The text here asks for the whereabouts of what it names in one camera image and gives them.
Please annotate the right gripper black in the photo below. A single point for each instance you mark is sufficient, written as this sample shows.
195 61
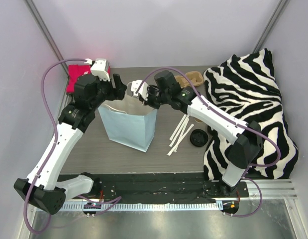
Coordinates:
153 96

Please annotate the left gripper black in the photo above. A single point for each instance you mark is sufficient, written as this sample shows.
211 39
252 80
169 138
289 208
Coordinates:
113 87

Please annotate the light blue paper bag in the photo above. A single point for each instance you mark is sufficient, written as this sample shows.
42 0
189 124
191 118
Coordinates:
128 121

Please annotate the brown cardboard cup carrier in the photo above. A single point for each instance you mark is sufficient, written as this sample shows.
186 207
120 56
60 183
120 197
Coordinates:
195 77

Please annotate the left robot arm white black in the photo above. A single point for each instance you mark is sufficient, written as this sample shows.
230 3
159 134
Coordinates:
41 185

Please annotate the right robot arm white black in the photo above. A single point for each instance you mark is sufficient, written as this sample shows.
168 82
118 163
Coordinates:
243 137

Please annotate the white wrapped straw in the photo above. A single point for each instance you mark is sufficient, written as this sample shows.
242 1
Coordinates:
174 149
178 127
180 132

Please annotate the stack of paper cups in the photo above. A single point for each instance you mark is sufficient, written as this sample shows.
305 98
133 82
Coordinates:
198 120

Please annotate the red folded cloth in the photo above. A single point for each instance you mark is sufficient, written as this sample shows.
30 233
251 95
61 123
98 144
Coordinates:
75 71

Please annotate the stack of black lids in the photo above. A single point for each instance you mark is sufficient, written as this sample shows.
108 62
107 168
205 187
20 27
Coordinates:
199 138

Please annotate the zebra pattern blanket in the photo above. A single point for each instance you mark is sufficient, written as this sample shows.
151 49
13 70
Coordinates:
245 87

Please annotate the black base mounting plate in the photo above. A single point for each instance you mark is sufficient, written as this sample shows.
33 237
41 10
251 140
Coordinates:
162 188

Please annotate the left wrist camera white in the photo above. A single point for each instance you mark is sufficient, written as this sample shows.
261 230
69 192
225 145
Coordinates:
99 68

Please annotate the white slotted cable duct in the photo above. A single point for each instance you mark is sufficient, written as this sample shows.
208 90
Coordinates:
86 207

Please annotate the left corner metal post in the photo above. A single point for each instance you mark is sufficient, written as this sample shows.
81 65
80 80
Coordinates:
43 28

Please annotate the corner metal post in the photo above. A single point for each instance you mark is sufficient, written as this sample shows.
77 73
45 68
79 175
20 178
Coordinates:
277 13
43 28

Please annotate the aluminium frame rail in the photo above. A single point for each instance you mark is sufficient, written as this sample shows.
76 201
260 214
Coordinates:
271 189

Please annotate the right corner metal post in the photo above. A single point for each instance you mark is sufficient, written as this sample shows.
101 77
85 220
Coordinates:
277 13

